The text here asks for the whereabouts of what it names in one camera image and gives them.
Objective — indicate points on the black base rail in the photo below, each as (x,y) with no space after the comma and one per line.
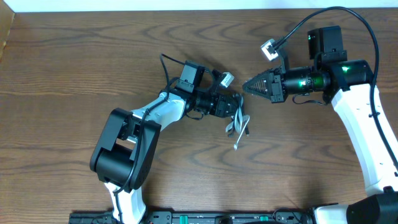
(283,216)

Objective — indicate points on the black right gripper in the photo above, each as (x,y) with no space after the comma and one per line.
(278,93)

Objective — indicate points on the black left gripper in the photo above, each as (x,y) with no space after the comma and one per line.
(224,106)

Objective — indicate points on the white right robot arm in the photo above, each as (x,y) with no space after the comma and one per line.
(346,84)

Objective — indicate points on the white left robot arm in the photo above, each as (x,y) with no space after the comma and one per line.
(125,150)

